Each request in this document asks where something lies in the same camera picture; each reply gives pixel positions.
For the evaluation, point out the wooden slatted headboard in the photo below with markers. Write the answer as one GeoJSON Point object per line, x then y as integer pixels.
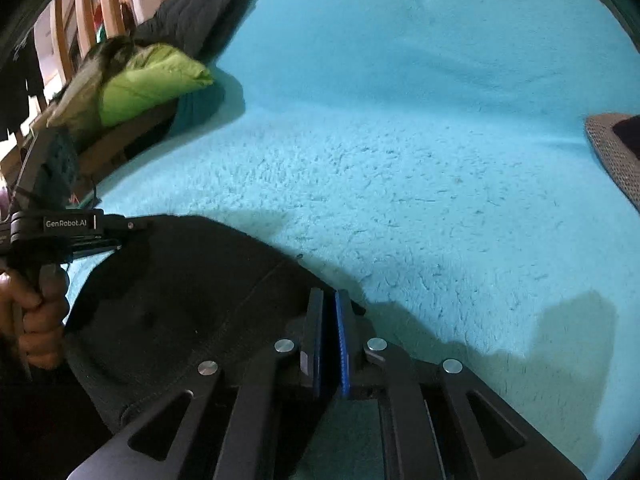
{"type": "Point", "coordinates": [87, 15]}

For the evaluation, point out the black puffer jacket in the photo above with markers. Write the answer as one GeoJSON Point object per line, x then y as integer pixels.
{"type": "Point", "coordinates": [200, 10]}

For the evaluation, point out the wooden bed frame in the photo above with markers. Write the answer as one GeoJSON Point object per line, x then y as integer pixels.
{"type": "Point", "coordinates": [130, 135]}

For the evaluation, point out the lime green jacket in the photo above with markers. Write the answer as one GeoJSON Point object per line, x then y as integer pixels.
{"type": "Point", "coordinates": [150, 80]}

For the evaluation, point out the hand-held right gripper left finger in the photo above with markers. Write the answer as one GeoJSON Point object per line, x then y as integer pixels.
{"type": "Point", "coordinates": [317, 350]}

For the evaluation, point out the teal fleece blanket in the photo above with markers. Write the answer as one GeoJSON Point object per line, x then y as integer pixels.
{"type": "Point", "coordinates": [400, 160]}

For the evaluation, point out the olive green cloth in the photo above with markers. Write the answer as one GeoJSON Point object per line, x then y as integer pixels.
{"type": "Point", "coordinates": [85, 90]}

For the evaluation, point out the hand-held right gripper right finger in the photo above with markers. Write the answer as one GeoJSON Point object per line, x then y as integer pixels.
{"type": "Point", "coordinates": [344, 350]}

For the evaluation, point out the black pants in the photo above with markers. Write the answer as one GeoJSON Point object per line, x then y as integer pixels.
{"type": "Point", "coordinates": [190, 300]}

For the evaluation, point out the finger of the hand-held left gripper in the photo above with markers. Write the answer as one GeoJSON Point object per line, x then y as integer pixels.
{"type": "Point", "coordinates": [130, 226]}

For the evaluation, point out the person's left hand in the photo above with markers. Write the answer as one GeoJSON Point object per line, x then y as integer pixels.
{"type": "Point", "coordinates": [45, 330]}

